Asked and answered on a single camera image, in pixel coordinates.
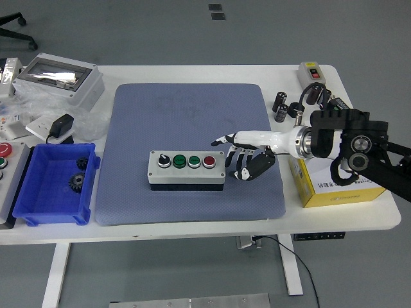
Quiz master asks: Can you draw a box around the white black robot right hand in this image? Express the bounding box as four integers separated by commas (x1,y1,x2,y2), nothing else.
211,128,298,181

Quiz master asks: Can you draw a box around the grey four-button control box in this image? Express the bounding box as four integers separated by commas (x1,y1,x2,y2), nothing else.
147,150,227,193

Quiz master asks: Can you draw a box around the black cylindrical capacitor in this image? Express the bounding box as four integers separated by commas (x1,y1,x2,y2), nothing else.
306,85,323,106
272,91,288,113
274,103,289,123
317,89,332,109

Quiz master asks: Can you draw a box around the yellow white cardboard box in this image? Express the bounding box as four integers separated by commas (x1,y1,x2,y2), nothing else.
288,156,388,209

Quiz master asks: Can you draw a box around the black terminal module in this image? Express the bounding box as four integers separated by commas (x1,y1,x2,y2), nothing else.
329,96,353,112

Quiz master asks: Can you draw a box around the black table control panel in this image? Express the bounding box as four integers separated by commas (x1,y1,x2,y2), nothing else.
293,231,347,241

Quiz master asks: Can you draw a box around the blue-grey table mat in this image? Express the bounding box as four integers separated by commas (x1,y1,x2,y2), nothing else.
95,82,286,227

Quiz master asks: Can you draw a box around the white table leg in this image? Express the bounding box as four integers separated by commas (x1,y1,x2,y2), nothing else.
279,235,304,296
40,243,71,308

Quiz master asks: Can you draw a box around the clear plastic bag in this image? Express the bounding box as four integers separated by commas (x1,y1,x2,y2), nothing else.
0,86,112,142

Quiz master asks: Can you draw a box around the grey metal plate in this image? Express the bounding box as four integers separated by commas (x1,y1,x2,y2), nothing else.
109,292,271,308

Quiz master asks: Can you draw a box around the large black gear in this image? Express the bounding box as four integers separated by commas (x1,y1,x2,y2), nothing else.
68,172,87,194

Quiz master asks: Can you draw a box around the black power adapter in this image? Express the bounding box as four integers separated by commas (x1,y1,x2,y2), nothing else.
46,113,75,144

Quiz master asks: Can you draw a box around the blue plastic bin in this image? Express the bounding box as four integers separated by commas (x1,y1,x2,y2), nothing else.
12,142,101,227

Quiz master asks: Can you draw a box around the small white box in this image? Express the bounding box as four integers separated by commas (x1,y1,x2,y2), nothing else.
0,112,25,141

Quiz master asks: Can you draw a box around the grey emergency-stop control box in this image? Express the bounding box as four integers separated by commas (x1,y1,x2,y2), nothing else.
0,141,33,229

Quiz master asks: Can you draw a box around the white silver device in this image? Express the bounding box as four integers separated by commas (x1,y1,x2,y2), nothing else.
0,57,24,99

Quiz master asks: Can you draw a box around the black office chair base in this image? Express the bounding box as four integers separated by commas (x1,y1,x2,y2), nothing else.
0,12,39,51

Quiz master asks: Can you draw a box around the grey two-button switch box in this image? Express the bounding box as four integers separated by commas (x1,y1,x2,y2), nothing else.
295,61,327,87

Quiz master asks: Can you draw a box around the grey under-table bracket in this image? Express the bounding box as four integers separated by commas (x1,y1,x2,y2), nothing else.
236,235,263,250

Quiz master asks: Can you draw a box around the thin black cable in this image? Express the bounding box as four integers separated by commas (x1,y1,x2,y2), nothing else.
253,235,321,308

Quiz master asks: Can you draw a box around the grey enclosure with clear lid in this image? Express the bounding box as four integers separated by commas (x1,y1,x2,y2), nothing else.
12,53,106,112

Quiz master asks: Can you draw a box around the white wall socket panel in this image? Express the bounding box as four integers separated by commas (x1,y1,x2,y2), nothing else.
25,114,74,144

